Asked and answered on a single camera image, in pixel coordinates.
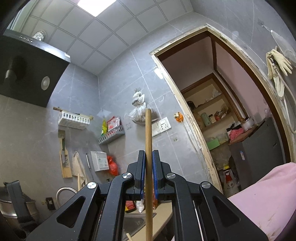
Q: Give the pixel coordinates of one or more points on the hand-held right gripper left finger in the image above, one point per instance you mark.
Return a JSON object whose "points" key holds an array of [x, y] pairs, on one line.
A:
{"points": [[143, 178]]}

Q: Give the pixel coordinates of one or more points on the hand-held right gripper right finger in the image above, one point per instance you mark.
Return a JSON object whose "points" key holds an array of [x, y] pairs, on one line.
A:
{"points": [[154, 178]]}

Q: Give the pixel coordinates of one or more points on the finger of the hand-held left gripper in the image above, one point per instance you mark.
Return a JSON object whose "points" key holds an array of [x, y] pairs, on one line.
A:
{"points": [[19, 201]]}

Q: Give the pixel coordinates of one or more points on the single wooden chopstick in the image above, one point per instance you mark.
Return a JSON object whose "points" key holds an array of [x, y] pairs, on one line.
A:
{"points": [[148, 139]]}

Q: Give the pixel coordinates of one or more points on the steel cooking pot with lid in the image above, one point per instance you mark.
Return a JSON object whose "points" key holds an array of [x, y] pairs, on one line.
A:
{"points": [[4, 204]]}

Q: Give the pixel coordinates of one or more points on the orange food packet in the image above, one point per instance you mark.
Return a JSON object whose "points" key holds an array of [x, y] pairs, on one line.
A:
{"points": [[155, 202]]}

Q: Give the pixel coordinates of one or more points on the clear printed plastic bag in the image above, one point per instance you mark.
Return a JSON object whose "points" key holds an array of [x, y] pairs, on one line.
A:
{"points": [[140, 206]]}

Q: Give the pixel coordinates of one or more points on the red plastic bag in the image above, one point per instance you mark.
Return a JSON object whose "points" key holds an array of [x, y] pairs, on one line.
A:
{"points": [[112, 165]]}

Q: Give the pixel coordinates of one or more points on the steel sink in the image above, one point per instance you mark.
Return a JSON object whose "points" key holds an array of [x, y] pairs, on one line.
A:
{"points": [[135, 224]]}

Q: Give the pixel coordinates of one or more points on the steel faucet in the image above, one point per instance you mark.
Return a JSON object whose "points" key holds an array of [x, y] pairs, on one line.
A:
{"points": [[66, 190]]}

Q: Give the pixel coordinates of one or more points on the thin metal hanging tool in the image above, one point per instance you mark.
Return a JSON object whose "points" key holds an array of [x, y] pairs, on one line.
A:
{"points": [[89, 164]]}

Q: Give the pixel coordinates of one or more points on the wooden knife block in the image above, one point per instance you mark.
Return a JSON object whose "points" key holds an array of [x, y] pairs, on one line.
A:
{"points": [[67, 166]]}

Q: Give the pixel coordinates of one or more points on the red snack packet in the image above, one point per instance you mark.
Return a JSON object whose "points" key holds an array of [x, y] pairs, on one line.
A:
{"points": [[114, 124]]}

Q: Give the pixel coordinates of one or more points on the green snack packet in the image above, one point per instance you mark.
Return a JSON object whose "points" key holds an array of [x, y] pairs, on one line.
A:
{"points": [[104, 128]]}

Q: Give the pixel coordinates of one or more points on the hanging bag of dried goods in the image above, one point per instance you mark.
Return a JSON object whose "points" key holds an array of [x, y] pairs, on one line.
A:
{"points": [[138, 113]]}

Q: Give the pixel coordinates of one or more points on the beige dish cloth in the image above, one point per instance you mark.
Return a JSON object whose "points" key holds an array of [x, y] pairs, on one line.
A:
{"points": [[78, 166]]}

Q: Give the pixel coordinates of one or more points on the green box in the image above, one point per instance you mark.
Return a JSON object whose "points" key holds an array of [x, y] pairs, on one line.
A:
{"points": [[213, 144]]}

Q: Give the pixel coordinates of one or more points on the steel cleaver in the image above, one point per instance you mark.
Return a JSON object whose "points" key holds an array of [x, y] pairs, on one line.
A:
{"points": [[62, 141]]}

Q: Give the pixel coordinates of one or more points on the red label floor bottle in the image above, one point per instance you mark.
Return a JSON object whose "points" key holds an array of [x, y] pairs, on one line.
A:
{"points": [[231, 183]]}

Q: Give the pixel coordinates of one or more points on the green thermos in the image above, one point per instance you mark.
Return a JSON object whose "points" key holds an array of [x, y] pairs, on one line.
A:
{"points": [[205, 119]]}

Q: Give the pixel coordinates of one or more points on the small jar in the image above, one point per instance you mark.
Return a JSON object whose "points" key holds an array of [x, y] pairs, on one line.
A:
{"points": [[211, 118]]}

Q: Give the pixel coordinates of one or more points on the pink cloth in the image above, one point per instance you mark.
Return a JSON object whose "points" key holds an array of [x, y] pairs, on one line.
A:
{"points": [[235, 134]]}

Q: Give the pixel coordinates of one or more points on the wooden shelf cabinet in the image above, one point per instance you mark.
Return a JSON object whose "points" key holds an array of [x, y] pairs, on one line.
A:
{"points": [[208, 97]]}

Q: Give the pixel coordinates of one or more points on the wooden rolling pin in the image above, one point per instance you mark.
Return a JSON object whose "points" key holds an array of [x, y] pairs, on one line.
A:
{"points": [[56, 108]]}

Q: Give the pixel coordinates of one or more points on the grey mini fridge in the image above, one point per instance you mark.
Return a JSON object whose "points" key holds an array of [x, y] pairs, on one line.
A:
{"points": [[259, 157]]}

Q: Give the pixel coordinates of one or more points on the small steel pot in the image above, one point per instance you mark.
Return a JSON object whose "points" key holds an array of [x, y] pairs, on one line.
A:
{"points": [[248, 124]]}

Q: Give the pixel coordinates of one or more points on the pink floral blanket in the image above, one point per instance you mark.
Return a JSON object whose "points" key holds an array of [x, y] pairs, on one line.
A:
{"points": [[266, 204]]}

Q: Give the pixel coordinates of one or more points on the black range hood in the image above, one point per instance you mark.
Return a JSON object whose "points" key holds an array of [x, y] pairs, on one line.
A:
{"points": [[30, 69]]}

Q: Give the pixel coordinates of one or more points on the cream rubber glove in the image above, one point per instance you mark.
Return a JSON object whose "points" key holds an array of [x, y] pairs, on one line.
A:
{"points": [[279, 85], [281, 62]]}

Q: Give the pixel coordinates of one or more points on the round ceiling lamp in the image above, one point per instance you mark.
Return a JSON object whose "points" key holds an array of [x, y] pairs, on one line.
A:
{"points": [[38, 35]]}

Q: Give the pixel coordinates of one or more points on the ceiling light panel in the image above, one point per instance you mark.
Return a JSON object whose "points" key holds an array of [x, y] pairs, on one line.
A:
{"points": [[99, 7]]}

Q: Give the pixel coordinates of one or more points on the black wall socket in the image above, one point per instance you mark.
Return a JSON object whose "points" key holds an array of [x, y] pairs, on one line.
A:
{"points": [[50, 204]]}

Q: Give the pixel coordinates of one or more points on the white wall box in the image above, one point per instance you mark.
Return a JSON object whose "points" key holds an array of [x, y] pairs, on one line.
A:
{"points": [[99, 161]]}

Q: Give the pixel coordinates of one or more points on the white wall socket panel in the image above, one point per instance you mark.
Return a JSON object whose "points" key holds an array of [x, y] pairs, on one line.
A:
{"points": [[161, 127]]}

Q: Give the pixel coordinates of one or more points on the grey wall shelf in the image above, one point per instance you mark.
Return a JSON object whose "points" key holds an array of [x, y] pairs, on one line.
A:
{"points": [[111, 136]]}

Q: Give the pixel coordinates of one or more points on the orange wall hook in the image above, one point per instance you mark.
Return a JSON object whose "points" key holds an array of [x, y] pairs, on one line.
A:
{"points": [[178, 117]]}

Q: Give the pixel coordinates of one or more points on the worn wooden door frame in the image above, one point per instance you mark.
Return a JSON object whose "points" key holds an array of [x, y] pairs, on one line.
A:
{"points": [[185, 99]]}

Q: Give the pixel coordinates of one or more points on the white wall basket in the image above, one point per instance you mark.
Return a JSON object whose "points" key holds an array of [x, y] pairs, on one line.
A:
{"points": [[74, 120]]}

